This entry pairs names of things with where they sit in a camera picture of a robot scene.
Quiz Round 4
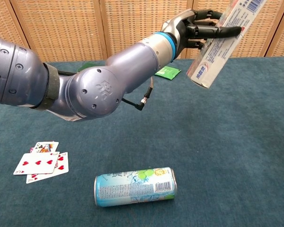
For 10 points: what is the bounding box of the floral toothpaste box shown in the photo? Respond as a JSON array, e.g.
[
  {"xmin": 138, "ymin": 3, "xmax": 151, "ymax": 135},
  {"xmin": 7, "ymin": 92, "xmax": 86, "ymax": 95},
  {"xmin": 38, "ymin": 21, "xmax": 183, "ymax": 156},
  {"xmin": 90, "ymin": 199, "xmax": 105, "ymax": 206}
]
[{"xmin": 186, "ymin": 0, "xmax": 268, "ymax": 89}]

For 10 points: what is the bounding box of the blue felt table cover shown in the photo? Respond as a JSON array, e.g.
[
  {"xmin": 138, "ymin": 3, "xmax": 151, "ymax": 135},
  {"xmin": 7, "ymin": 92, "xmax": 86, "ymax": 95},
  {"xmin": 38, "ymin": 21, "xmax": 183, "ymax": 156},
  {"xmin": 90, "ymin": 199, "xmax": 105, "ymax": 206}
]
[{"xmin": 0, "ymin": 56, "xmax": 284, "ymax": 227}]

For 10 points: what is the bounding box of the green yellow sponge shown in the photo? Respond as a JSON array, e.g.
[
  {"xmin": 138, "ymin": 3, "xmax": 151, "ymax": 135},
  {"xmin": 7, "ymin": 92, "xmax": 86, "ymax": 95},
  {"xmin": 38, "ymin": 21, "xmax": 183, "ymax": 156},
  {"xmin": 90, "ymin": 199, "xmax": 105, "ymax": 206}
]
[{"xmin": 77, "ymin": 61, "xmax": 93, "ymax": 73}]

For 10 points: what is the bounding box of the light blue drink can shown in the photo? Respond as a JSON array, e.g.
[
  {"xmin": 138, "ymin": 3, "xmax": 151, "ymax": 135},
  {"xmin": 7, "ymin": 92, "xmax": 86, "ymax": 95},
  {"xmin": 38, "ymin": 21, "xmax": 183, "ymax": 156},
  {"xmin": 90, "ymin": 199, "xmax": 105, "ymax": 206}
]
[{"xmin": 94, "ymin": 166, "xmax": 178, "ymax": 208}]

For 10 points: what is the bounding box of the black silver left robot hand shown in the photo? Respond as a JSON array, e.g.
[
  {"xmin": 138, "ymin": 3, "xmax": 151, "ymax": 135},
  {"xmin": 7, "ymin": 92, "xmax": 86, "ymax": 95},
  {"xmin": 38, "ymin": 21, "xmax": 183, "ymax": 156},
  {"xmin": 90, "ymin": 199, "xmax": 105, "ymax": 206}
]
[{"xmin": 160, "ymin": 9, "xmax": 242, "ymax": 60}]

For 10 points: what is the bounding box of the three of hearts card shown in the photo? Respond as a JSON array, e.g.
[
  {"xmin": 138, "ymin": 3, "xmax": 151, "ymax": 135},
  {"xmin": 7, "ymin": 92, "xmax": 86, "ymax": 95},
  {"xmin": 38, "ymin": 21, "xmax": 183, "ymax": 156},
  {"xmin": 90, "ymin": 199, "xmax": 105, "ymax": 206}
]
[{"xmin": 13, "ymin": 151, "xmax": 60, "ymax": 175}]

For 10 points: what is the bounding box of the seven of hearts card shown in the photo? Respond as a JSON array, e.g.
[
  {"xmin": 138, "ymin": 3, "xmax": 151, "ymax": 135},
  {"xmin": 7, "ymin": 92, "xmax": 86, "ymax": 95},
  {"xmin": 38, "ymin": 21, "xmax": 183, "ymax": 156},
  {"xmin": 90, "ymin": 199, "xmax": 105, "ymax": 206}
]
[{"xmin": 26, "ymin": 152, "xmax": 69, "ymax": 184}]

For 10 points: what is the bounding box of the clubs face playing card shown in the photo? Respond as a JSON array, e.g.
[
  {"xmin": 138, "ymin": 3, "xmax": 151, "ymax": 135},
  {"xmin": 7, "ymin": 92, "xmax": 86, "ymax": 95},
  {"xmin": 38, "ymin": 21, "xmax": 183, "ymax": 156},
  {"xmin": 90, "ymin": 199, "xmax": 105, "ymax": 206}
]
[{"xmin": 34, "ymin": 141, "xmax": 59, "ymax": 154}]

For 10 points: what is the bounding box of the bamboo folding screen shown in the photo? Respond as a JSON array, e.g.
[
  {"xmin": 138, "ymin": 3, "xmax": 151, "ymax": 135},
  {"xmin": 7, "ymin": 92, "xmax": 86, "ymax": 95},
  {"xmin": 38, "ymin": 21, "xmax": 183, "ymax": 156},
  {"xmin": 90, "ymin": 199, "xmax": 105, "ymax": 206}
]
[{"xmin": 0, "ymin": 0, "xmax": 284, "ymax": 63}]

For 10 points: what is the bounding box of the green sachet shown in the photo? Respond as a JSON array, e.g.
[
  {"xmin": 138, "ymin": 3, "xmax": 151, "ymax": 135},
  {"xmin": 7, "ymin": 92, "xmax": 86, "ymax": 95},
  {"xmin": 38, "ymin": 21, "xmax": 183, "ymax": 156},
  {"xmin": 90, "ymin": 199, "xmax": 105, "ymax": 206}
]
[{"xmin": 154, "ymin": 66, "xmax": 182, "ymax": 81}]

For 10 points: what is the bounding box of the black arm cable with plug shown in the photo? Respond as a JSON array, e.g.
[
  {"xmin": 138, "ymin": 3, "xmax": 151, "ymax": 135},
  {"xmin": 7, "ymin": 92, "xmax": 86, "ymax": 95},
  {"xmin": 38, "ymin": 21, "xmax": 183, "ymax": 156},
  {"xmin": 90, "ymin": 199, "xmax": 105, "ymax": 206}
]
[{"xmin": 122, "ymin": 77, "xmax": 155, "ymax": 111}]

